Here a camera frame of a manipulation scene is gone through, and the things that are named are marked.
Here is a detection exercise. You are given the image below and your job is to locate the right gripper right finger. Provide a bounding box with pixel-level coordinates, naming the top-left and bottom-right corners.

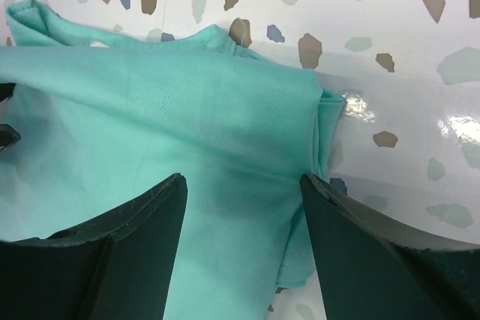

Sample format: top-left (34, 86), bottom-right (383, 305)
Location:
top-left (300, 174), bottom-right (479, 320)

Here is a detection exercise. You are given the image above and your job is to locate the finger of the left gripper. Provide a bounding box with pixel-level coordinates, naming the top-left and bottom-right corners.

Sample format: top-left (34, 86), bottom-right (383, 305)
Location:
top-left (0, 83), bottom-right (16, 102)
top-left (0, 124), bottom-right (21, 154)

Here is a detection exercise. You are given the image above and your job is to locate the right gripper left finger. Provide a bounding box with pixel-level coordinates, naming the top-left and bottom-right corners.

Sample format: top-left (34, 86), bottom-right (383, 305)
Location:
top-left (1, 174), bottom-right (188, 319)

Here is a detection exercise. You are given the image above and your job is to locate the mint green t shirt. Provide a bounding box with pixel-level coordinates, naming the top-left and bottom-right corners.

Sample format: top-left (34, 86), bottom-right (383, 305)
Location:
top-left (1, 0), bottom-right (344, 319)

